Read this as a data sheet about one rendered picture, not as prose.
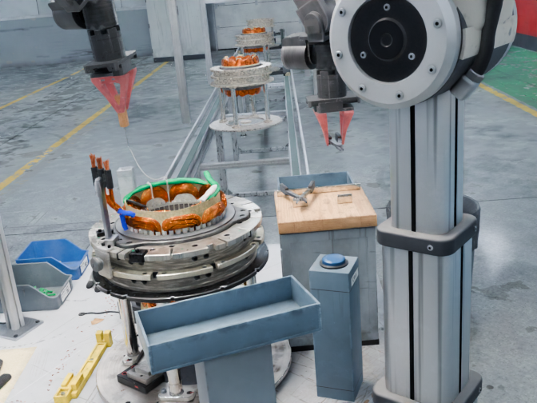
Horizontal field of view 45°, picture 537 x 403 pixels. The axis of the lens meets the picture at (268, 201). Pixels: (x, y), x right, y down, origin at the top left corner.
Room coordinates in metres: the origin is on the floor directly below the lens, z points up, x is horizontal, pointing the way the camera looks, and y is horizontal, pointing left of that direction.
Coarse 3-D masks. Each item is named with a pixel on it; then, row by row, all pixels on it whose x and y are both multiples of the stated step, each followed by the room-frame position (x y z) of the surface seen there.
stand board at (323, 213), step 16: (336, 192) 1.32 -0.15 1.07; (352, 192) 1.31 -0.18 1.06; (288, 208) 1.25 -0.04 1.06; (304, 208) 1.24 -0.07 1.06; (320, 208) 1.23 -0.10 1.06; (336, 208) 1.22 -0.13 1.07; (352, 208) 1.21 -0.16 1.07; (368, 208) 1.21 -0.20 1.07; (288, 224) 1.17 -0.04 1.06; (304, 224) 1.17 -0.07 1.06; (320, 224) 1.17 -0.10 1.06; (336, 224) 1.17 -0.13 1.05; (352, 224) 1.17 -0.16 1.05; (368, 224) 1.17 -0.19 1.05
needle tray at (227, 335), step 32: (256, 288) 0.91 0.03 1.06; (288, 288) 0.93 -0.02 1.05; (160, 320) 0.86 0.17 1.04; (192, 320) 0.88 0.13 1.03; (224, 320) 0.88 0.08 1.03; (256, 320) 0.80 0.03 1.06; (288, 320) 0.81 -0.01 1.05; (320, 320) 0.83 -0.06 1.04; (160, 352) 0.76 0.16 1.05; (192, 352) 0.77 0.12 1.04; (224, 352) 0.78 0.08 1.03; (256, 352) 0.81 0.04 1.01; (224, 384) 0.80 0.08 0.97; (256, 384) 0.81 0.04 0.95
